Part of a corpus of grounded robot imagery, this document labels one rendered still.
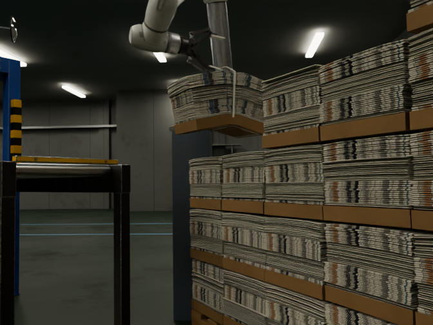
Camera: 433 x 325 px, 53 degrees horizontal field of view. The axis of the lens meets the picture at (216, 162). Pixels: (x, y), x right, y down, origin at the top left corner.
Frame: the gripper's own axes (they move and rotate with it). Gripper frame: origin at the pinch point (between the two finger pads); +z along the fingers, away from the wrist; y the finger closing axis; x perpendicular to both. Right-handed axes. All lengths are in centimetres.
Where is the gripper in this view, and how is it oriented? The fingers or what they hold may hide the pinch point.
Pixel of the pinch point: (220, 53)
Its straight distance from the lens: 201.2
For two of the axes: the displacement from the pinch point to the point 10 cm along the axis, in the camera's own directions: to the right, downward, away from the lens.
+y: -0.7, 10.0, -0.6
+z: 9.2, 0.9, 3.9
